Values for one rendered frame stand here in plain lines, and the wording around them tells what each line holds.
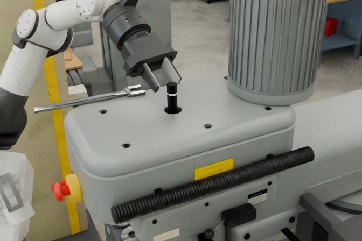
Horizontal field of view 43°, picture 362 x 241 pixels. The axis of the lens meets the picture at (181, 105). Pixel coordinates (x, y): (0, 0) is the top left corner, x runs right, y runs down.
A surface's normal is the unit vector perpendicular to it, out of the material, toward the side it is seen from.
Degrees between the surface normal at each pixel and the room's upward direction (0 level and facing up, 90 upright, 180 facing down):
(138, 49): 30
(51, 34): 90
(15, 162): 58
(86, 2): 76
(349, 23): 90
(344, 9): 90
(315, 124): 0
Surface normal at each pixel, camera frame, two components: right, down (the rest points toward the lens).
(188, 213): 0.43, 0.43
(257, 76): -0.47, 0.43
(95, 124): -0.01, -0.88
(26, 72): 0.61, 0.39
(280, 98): 0.00, 0.48
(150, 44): 0.31, -0.58
